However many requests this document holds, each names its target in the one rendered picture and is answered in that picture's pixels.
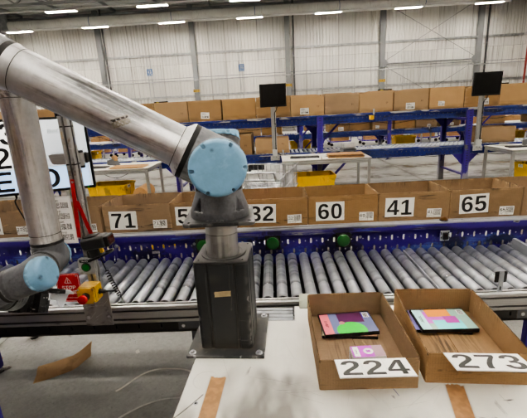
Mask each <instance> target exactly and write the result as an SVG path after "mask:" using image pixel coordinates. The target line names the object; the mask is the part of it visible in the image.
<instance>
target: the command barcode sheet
mask: <svg viewBox="0 0 527 418"><path fill-rule="evenodd" d="M55 200H56V208H57V212H58V217H59V221H60V228H61V233H62V235H63V237H64V241H65V243H66V244H68V243H79V241H78V237H77V234H76V228H75V219H74V215H73V211H72V206H71V202H72V198H70V196H67V197H55Z"/></svg>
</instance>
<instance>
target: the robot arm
mask: <svg viewBox="0 0 527 418"><path fill-rule="evenodd" d="M36 105H39V106H41V107H43V108H45V109H48V110H49V111H52V112H54V113H56V114H58V115H60V116H63V117H65V118H67V119H69V120H72V121H74V122H76V123H77V124H80V125H83V126H85V127H86V128H88V129H91V130H94V131H95V132H97V133H99V134H102V135H104V136H106V137H108V138H110V139H113V140H115V141H117V142H119V143H122V144H124V145H126V146H128V147H130V148H133V149H135V150H137V151H139V152H140V153H144V154H146V155H147V156H149V157H151V158H155V159H156V160H158V161H160V162H162V163H165V164H167V165H168V166H169V167H170V169H171V170H172V174H173V176H175V177H179V178H180V179H182V180H184V181H186V182H189V183H191V184H193V186H194V187H195V189H196V194H195V196H194V200H193V203H192V206H191V218H192V219H194V220H197V221H208V222H218V221H233V220H237V219H240V218H243V217H245V216H247V215H248V214H249V205H248V203H247V201H246V199H245V196H244V194H243V191H242V184H243V182H244V180H245V177H246V174H247V169H248V164H247V159H246V156H245V154H244V151H243V150H242V149H241V147H240V142H239V141H240V137H239V131H238V130H237V129H206V128H204V127H202V126H200V125H199V124H193V125H191V126H188V127H186V126H184V125H182V124H179V123H177V122H176V121H173V120H171V119H169V118H167V117H165V116H163V115H161V114H159V113H157V112H155V111H153V110H151V109H149V108H147V107H145V106H143V105H141V104H139V103H137V102H134V101H132V100H130V99H128V98H126V97H124V96H122V95H120V94H118V93H116V92H114V91H112V90H110V89H108V88H106V87H104V86H102V85H100V84H97V83H95V82H93V81H92V80H89V79H87V78H85V77H83V76H82V75H79V74H77V73H75V72H74V71H72V70H69V69H67V68H65V67H64V66H61V65H58V64H56V63H55V62H53V61H50V60H48V59H46V58H45V57H43V56H40V55H38V54H36V53H35V52H33V51H30V50H28V49H26V48H25V47H23V46H22V45H20V44H18V43H16V42H15V41H14V40H12V39H11V38H9V37H8V36H6V35H3V34H2V33H0V110H1V115H2V121H3V125H4V128H5V133H6V136H7V143H8V147H9V151H10V155H11V159H12V165H13V169H14V173H15V177H16V181H17V188H18V191H19V195H20V199H21V203H22V210H23V214H24V217H25V221H26V225H27V232H28V235H29V240H30V241H29V244H30V247H31V255H30V256H29V257H28V258H27V259H26V260H24V261H23V262H22V263H21V264H19V265H15V266H13V267H10V268H8V269H5V270H2V271H0V311H8V312H9V313H48V309H49V305H50V300H48V299H49V293H50V299H51V300H56V302H57V304H58V306H59V307H63V306H64V305H65V301H66V299H67V297H68V295H69V294H74V292H72V291H71V290H70V289H50V288H51V287H53V286H54V285H56V283H57V282H58V279H59V276H60V271H61V270H63V269H64V268H65V267H66V266H67V265H68V263H69V262H70V258H71V249H70V247H69V246H68V245H67V244H66V243H65V241H64V237H63V235H62V233H61V228H60V221H59V217H58V212H57V208H56V200H55V196H54V192H53V187H52V183H51V175H50V172H49V168H48V163H47V159H46V151H45V147H44V143H43V138H42V134H41V126H40V122H39V118H38V113H37V109H36Z"/></svg>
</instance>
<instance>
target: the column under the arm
mask: <svg viewBox="0 0 527 418"><path fill-rule="evenodd" d="M238 247H239V253H238V254H237V255H235V256H232V257H229V258H222V259H217V258H211V257H209V256H208V255H207V251H206V244H204V245H203V246H202V248H201V250H200V252H199V253H198V255H197V256H196V258H195V259H194V261H193V270H194V278H195V286H196V300H197V308H198V314H199V323H200V325H199V328H198V329H197V331H196V335H195V337H194V339H193V341H192V344H191V346H190V349H189V351H188V353H187V355H186V358H246V359H264V354H265V347H266V339H267V331H268V316H269V313H257V307H256V293H255V280H254V255H253V245H252V243H251V242H238Z"/></svg>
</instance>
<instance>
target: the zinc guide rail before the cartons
mask: <svg viewBox="0 0 527 418"><path fill-rule="evenodd" d="M519 220H527V216H492V217H473V218H453V219H448V221H439V219H434V220H415V221H377V222H357V223H338V224H319V225H299V226H261V227H242V228H237V230H238V232H249V231H286V230H306V229H326V228H346V227H365V226H403V225H422V224H442V223H462V222H481V221H519ZM113 234H114V237H132V236H170V235H190V234H205V229H204V230H184V231H146V232H127V233H113ZM16 241H30V240H29V237H12V238H0V242H16Z"/></svg>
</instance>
